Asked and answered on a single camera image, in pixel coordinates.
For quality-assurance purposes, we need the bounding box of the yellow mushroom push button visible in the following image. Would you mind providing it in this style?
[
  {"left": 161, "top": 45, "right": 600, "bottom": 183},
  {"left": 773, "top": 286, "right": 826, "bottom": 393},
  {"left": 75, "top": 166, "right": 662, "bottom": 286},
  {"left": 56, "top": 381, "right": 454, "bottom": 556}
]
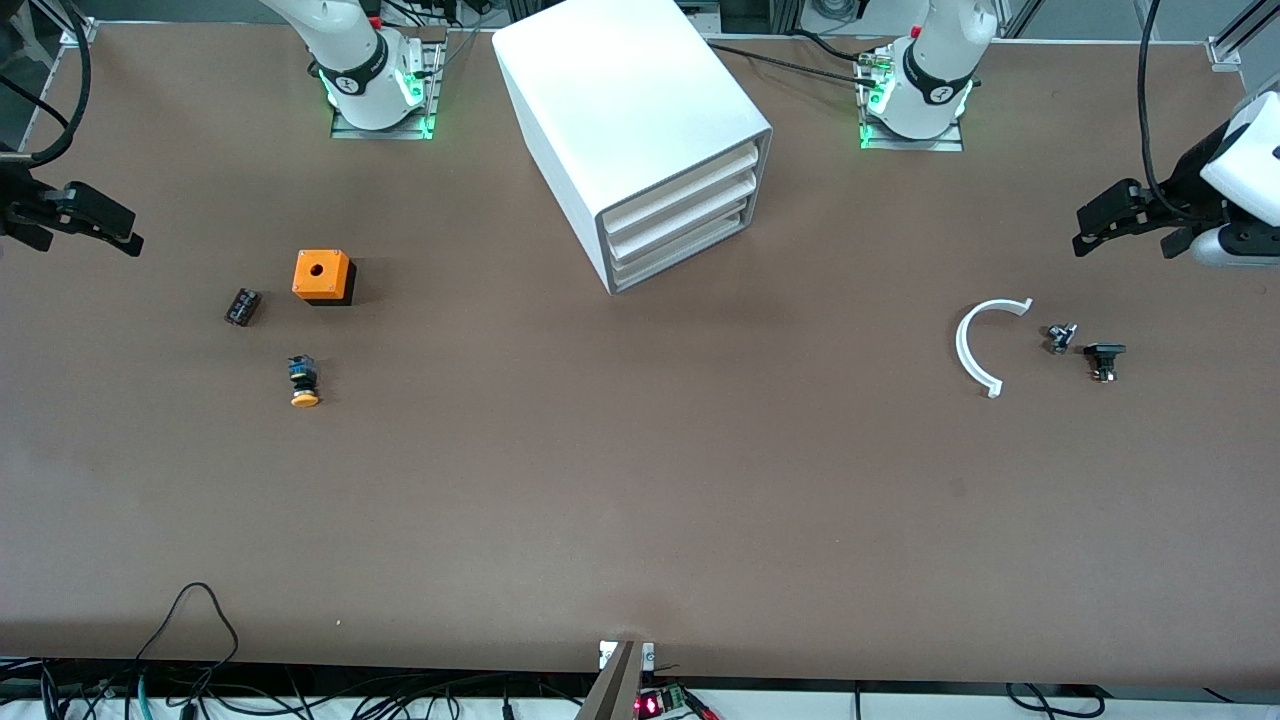
[{"left": 287, "top": 354, "right": 321, "bottom": 409}]

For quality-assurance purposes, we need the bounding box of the white drawer cabinet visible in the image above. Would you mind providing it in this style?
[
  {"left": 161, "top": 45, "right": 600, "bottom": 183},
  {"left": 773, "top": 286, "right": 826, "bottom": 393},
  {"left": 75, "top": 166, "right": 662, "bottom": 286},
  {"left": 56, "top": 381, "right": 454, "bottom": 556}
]
[{"left": 492, "top": 0, "right": 774, "bottom": 296}]

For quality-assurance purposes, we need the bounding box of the circuit board with red light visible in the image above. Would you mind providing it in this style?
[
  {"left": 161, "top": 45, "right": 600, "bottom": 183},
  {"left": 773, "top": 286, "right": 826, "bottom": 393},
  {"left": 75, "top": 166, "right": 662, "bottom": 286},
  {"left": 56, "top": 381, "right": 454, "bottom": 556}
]
[{"left": 635, "top": 685, "right": 691, "bottom": 719}]

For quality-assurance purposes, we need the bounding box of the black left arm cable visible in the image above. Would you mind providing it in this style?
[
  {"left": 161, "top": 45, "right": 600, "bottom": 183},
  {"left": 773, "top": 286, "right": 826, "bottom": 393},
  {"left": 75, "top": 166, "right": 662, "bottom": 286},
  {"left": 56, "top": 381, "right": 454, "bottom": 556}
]
[{"left": 1138, "top": 0, "right": 1206, "bottom": 216}]

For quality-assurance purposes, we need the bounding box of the white curved plastic bracket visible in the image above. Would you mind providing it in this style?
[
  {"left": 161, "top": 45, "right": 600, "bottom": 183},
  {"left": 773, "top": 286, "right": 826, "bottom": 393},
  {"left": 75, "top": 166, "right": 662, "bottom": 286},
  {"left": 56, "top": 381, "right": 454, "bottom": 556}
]
[{"left": 955, "top": 298, "right": 1034, "bottom": 399}]

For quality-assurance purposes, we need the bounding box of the orange button enclosure box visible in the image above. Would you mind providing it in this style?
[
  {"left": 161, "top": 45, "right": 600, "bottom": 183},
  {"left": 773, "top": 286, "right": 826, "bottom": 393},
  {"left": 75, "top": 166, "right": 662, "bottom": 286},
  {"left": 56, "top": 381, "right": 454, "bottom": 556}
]
[{"left": 292, "top": 249, "right": 357, "bottom": 307}]

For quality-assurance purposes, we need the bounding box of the black base power cable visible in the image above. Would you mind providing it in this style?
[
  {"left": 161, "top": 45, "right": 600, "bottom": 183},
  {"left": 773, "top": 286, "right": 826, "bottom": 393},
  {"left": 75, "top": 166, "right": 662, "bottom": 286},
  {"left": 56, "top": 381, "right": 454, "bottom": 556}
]
[{"left": 705, "top": 30, "right": 881, "bottom": 86}]

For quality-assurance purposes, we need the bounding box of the thin black looped cable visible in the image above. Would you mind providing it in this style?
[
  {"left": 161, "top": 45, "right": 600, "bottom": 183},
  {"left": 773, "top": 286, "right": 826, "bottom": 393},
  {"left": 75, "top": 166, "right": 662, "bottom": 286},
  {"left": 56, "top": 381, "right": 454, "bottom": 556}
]
[{"left": 135, "top": 582, "right": 241, "bottom": 691}]

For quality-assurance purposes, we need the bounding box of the black cable tangle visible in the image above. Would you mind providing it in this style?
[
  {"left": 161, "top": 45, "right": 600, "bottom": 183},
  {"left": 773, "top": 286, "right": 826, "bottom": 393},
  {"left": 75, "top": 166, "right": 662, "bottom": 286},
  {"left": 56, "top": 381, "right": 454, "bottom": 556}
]
[{"left": 0, "top": 655, "right": 601, "bottom": 720}]

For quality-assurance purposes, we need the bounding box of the grey camera mounting post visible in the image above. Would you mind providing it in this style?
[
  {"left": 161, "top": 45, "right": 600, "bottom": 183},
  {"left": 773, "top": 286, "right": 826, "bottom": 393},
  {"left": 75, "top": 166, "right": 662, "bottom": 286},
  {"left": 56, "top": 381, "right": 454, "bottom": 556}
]
[{"left": 575, "top": 640, "right": 643, "bottom": 720}]

